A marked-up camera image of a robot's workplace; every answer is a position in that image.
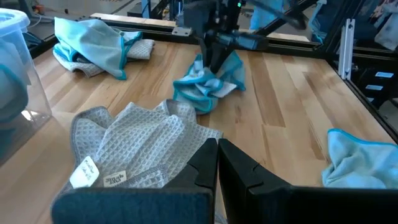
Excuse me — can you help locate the grey waffle microfiber towel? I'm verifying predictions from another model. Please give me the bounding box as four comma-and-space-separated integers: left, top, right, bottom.
52, 39, 155, 78

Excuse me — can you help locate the clear plastic bin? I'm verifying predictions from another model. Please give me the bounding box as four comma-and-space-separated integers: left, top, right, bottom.
0, 7, 53, 167

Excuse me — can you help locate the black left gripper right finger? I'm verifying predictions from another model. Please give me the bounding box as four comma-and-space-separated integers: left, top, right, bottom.
218, 138, 398, 224

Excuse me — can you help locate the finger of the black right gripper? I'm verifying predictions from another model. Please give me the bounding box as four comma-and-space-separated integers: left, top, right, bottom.
216, 43, 237, 74
200, 42, 218, 74

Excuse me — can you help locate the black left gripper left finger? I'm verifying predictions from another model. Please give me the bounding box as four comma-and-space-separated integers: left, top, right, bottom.
51, 138, 218, 224

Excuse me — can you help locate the silver mounting plate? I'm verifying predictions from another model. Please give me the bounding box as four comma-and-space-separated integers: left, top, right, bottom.
171, 26, 193, 37

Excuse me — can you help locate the black aluminium extrusion frame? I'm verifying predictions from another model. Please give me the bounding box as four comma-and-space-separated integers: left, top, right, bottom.
29, 12, 398, 144

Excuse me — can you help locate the silver aluminium bracket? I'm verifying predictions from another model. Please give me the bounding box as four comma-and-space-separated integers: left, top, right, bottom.
338, 17, 356, 81

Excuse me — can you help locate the grey towel with white tag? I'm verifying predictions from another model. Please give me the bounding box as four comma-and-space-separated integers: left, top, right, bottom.
51, 98, 224, 195

